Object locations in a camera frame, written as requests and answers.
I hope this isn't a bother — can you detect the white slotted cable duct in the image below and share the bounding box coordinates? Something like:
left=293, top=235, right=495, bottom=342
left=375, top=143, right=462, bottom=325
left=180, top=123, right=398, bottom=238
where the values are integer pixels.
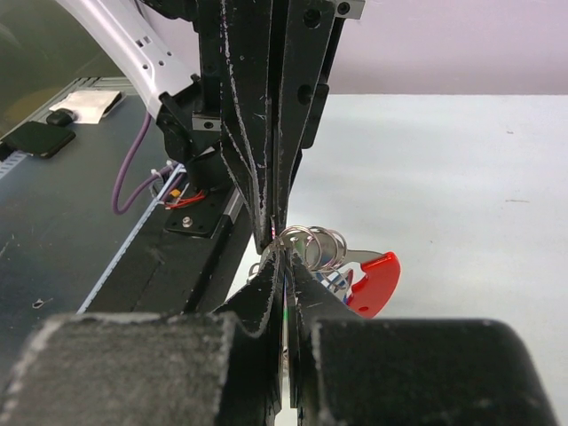
left=75, top=194, right=165, bottom=314

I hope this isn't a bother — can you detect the white paper sheet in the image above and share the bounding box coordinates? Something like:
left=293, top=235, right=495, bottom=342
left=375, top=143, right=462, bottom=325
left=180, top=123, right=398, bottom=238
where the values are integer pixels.
left=49, top=90, right=124, bottom=124

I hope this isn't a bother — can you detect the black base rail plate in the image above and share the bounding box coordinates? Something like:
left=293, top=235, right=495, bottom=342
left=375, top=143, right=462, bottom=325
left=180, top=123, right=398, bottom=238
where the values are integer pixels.
left=82, top=177, right=263, bottom=316

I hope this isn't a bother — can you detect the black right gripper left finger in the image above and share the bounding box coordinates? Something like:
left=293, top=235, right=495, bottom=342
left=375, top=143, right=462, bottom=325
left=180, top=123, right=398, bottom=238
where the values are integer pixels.
left=1, top=250, right=284, bottom=425

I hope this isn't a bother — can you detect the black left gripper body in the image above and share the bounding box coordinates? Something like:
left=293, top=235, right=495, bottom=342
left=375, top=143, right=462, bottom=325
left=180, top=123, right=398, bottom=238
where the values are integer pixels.
left=190, top=0, right=367, bottom=152

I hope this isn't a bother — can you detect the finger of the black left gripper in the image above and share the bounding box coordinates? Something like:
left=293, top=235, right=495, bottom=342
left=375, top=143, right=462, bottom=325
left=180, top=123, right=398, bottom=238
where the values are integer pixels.
left=272, top=1, right=335, bottom=234
left=220, top=1, right=275, bottom=253

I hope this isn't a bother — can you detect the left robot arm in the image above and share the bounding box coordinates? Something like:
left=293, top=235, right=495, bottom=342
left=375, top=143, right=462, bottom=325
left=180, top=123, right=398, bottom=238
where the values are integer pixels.
left=63, top=1, right=365, bottom=250

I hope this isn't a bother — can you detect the black smartphone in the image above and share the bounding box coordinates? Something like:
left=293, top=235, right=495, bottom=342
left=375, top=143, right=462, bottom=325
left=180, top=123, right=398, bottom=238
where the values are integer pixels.
left=3, top=122, right=75, bottom=159

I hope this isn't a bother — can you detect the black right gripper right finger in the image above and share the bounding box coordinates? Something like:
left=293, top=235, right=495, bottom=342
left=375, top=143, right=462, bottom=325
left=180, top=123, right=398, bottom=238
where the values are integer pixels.
left=286, top=252, right=557, bottom=425

